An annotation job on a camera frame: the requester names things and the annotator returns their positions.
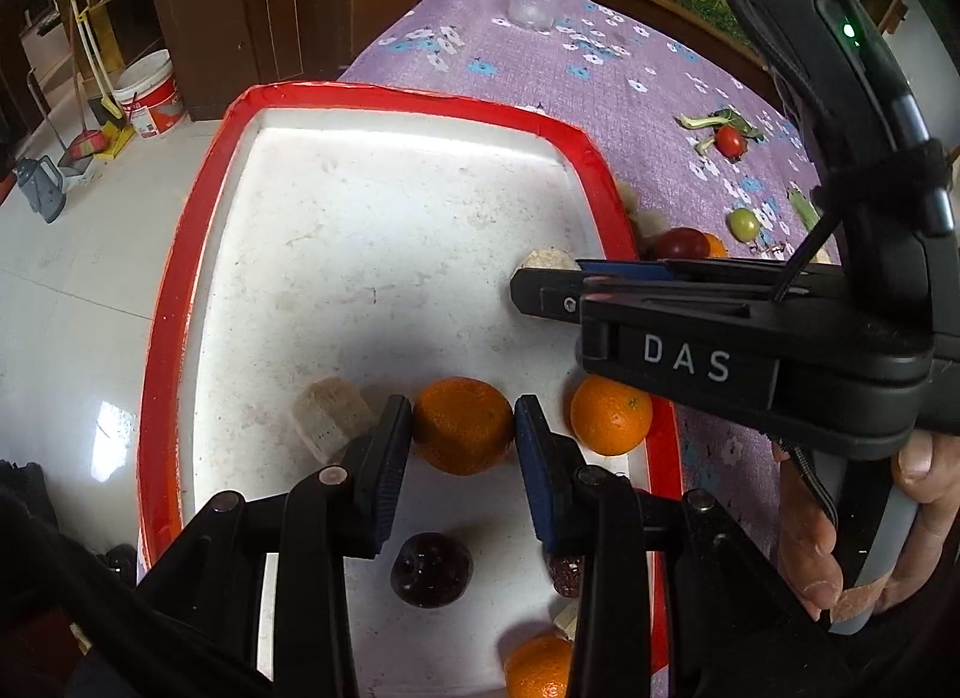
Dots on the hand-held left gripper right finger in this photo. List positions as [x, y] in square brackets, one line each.
[529, 465]

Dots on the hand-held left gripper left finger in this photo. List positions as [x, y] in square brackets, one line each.
[394, 458]

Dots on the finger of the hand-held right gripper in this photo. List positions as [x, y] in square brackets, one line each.
[547, 293]
[622, 265]

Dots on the mandarin orange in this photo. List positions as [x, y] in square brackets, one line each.
[536, 668]
[717, 246]
[611, 417]
[463, 426]

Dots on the dried red date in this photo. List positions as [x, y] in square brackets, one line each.
[564, 572]

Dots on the dark purple plum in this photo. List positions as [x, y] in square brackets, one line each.
[431, 569]

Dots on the red rimmed white tray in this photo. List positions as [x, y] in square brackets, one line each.
[375, 255]

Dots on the person's right hand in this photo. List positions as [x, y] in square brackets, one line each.
[806, 540]

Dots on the green cherry tomato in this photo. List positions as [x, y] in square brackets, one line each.
[744, 223]

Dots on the brown dried stem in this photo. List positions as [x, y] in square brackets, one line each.
[772, 248]

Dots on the bok choy leaf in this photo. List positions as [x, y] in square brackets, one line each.
[709, 120]
[705, 146]

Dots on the light green cabbage leaf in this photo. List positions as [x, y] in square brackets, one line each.
[802, 206]

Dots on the white plastic bucket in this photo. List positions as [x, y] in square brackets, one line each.
[154, 101]

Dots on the grey watering can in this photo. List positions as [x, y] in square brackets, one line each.
[41, 188]

